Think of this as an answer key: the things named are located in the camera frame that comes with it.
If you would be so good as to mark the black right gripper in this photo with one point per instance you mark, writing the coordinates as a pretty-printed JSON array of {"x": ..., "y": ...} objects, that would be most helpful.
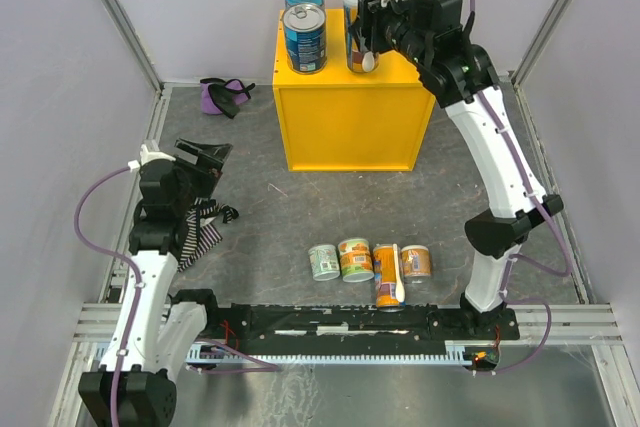
[{"x": 373, "y": 23}]

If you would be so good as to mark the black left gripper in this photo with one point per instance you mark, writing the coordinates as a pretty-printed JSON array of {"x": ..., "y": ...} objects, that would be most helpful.
[{"x": 201, "y": 167}]

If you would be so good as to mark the tall orange can with spoon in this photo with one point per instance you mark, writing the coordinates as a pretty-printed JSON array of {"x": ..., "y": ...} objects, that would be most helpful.
[{"x": 358, "y": 58}]

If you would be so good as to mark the green label small can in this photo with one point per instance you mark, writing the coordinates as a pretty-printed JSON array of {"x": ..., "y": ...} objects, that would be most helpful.
[{"x": 324, "y": 262}]

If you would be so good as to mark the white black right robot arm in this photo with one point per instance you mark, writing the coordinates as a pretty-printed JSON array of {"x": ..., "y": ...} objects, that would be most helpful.
[{"x": 432, "y": 37}]

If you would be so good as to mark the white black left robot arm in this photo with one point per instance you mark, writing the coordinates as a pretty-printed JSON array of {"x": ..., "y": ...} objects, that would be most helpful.
[{"x": 173, "y": 227}]

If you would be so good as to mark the black white striped cloth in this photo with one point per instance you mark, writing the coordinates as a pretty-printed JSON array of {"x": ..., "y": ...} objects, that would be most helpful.
[{"x": 202, "y": 233}]

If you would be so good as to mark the purple black cloth pouch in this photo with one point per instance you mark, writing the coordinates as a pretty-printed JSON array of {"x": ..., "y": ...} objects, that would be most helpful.
[{"x": 223, "y": 97}]

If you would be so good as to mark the yellow wooden box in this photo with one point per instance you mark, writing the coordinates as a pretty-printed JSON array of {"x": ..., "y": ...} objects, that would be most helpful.
[{"x": 338, "y": 120}]

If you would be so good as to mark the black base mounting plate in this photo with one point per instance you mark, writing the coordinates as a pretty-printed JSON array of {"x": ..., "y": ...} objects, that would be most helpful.
[{"x": 335, "y": 329}]

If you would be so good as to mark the orange fruit label can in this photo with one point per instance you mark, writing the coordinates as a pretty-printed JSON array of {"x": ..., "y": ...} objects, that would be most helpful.
[{"x": 355, "y": 260}]

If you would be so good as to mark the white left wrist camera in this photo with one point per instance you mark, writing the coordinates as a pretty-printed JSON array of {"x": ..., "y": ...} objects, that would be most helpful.
[{"x": 149, "y": 151}]

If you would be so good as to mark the white slotted cable duct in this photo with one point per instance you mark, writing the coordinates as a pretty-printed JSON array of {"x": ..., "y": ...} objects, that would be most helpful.
[{"x": 203, "y": 354}]

